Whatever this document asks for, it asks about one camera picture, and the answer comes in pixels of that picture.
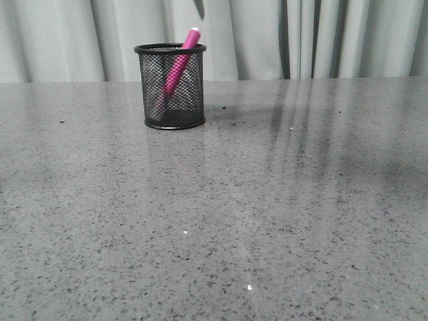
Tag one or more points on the magenta pen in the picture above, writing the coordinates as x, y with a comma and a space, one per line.
178, 69

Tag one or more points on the grey orange handled scissors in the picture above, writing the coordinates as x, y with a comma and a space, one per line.
199, 5

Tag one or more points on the black mesh pen cup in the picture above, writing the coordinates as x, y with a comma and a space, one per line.
185, 109

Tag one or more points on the grey curtain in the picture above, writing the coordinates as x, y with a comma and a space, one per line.
93, 41

